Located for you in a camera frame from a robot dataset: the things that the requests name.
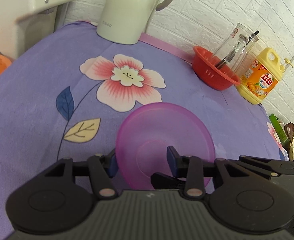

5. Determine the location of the purple plastic bowl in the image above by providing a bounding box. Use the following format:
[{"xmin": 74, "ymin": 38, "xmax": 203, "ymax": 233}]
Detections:
[{"xmin": 116, "ymin": 102, "xmax": 215, "ymax": 190}]

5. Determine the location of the green box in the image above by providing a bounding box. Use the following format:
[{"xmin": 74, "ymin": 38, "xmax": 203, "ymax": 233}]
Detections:
[{"xmin": 269, "ymin": 114, "xmax": 290, "ymax": 148}]

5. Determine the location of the paper gift bag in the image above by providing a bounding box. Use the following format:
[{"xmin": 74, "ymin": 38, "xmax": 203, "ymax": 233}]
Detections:
[{"xmin": 284, "ymin": 122, "xmax": 294, "ymax": 161}]

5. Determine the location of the yellow detergent bottle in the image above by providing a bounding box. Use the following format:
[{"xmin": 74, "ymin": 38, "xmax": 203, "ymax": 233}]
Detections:
[{"xmin": 236, "ymin": 48, "xmax": 285, "ymax": 105}]

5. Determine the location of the purple floral tablecloth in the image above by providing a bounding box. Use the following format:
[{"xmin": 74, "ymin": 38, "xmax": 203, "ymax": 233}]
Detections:
[{"xmin": 0, "ymin": 22, "xmax": 283, "ymax": 239}]

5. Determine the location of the red plastic basket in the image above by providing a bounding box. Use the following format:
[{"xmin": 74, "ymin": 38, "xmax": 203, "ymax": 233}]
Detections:
[{"xmin": 192, "ymin": 46, "xmax": 240, "ymax": 91}]

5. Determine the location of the glass jar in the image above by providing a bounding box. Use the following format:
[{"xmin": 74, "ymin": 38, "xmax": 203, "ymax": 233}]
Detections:
[{"xmin": 211, "ymin": 23, "xmax": 260, "ymax": 75}]

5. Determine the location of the white thermos jug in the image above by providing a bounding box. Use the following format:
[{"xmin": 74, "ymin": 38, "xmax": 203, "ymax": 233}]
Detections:
[{"xmin": 97, "ymin": 0, "xmax": 173, "ymax": 45}]

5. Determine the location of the white water dispenser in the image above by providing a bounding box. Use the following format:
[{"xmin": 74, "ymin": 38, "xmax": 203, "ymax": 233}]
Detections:
[{"xmin": 0, "ymin": 0, "xmax": 73, "ymax": 60}]

